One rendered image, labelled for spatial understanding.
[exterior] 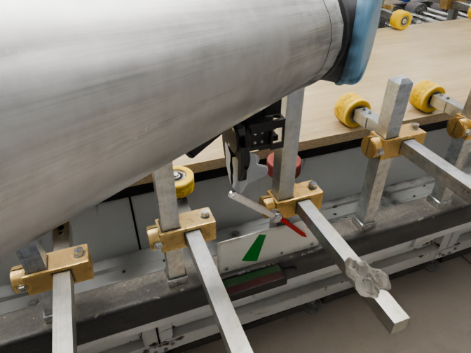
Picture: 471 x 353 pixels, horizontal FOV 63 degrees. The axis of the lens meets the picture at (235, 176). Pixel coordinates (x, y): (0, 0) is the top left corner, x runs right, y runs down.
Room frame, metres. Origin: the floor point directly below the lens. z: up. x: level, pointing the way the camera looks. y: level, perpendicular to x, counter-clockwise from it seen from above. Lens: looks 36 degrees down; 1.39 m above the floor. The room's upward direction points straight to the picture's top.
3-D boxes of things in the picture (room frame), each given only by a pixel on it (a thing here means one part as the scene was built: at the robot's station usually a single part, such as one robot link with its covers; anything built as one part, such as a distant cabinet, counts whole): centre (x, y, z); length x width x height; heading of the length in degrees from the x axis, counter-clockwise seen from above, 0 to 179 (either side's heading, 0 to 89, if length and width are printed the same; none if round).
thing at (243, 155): (0.52, -0.01, 1.06); 0.05 x 0.02 x 0.09; 21
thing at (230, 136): (0.55, -0.02, 1.12); 0.09 x 0.08 x 0.12; 111
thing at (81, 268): (0.49, 0.35, 0.82); 0.14 x 0.06 x 0.05; 111
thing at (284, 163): (0.66, -0.10, 0.92); 0.04 x 0.04 x 0.48; 21
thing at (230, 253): (0.63, -0.08, 0.75); 0.26 x 0.01 x 0.10; 111
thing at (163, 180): (0.57, 0.13, 0.92); 0.04 x 0.04 x 0.48; 21
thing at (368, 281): (0.44, -0.23, 0.87); 0.09 x 0.07 x 0.02; 21
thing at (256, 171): (0.53, -0.03, 1.02); 0.06 x 0.03 x 0.09; 111
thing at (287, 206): (0.67, -0.12, 0.85); 0.14 x 0.06 x 0.05; 111
